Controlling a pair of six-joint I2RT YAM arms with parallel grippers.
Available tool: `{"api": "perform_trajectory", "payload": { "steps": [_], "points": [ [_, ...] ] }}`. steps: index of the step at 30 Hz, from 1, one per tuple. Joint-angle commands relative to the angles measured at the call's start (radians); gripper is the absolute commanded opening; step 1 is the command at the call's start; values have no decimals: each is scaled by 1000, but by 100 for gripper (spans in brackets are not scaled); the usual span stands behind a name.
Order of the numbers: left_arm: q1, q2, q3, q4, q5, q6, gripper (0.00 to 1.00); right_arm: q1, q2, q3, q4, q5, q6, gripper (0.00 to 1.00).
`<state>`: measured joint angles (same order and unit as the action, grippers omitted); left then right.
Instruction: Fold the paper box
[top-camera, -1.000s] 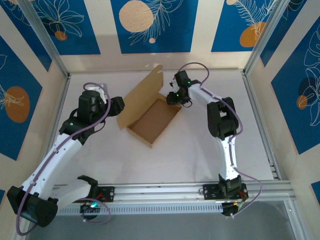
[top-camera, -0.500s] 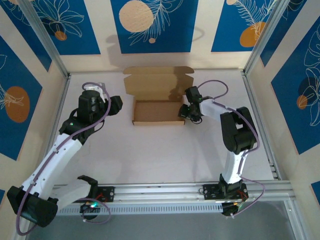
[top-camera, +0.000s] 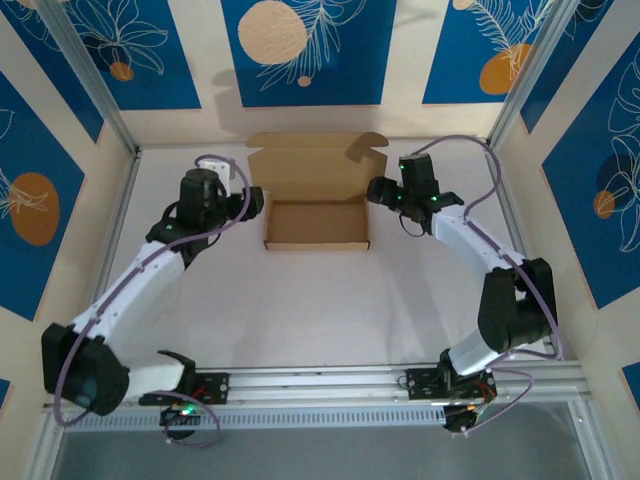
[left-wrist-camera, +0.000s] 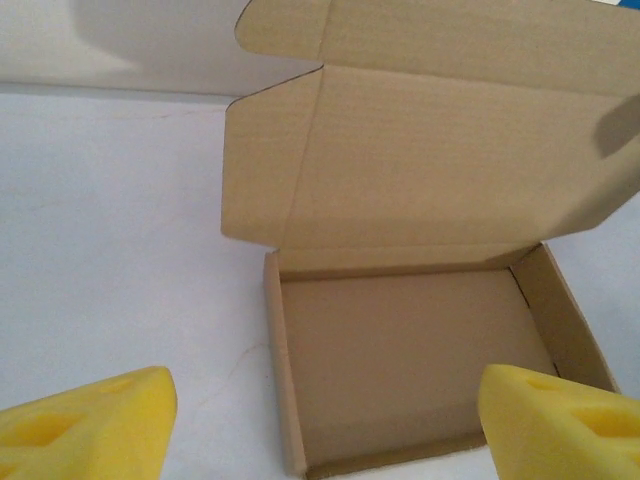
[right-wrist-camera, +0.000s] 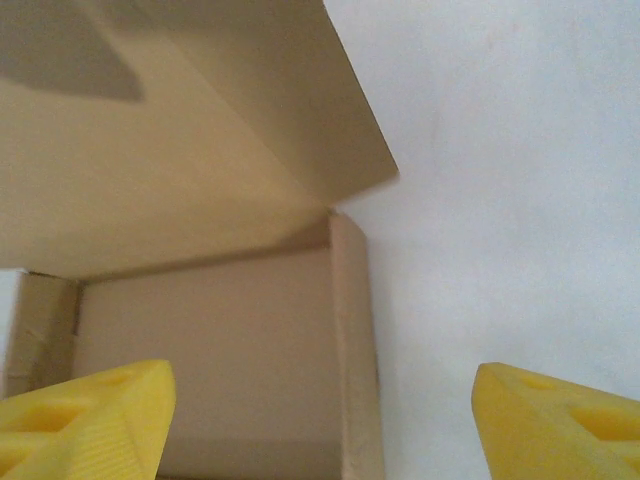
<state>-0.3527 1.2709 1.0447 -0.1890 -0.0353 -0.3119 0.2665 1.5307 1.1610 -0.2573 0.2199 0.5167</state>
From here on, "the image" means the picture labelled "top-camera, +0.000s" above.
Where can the brown cardboard paper box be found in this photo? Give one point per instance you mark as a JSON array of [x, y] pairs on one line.
[[315, 225]]

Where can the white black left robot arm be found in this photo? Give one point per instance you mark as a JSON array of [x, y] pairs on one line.
[[140, 290]]

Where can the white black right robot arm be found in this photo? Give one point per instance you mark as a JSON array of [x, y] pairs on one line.
[[515, 310]]

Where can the aluminium table edge rail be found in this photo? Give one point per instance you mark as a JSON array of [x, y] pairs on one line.
[[125, 200], [517, 235]]

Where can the blue wall panel fern drawing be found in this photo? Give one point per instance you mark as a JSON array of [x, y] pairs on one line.
[[450, 75]]

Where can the blue wall panel cream circle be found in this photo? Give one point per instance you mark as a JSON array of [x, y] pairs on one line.
[[350, 75]]

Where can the blue wall panel flower drawing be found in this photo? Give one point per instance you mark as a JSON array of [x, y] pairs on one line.
[[150, 85]]

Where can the narrow plain blue wall panel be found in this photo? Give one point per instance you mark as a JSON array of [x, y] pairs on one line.
[[547, 80], [80, 100]]

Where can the aluminium frame post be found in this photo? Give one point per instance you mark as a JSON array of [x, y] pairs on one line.
[[530, 65], [88, 65]]

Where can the blue wall panel dark circle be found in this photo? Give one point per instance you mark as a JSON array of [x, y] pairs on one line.
[[575, 225]]

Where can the blue wall panel big orange circle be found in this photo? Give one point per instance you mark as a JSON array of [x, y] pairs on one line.
[[45, 150]]

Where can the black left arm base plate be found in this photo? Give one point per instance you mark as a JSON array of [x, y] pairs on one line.
[[215, 387]]

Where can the wide aluminium base rail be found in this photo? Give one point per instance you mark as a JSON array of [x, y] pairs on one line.
[[325, 380]]

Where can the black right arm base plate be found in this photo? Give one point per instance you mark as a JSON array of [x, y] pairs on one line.
[[422, 384]]

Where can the small blue wall panel piece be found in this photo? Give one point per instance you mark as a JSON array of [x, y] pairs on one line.
[[632, 380], [4, 392]]

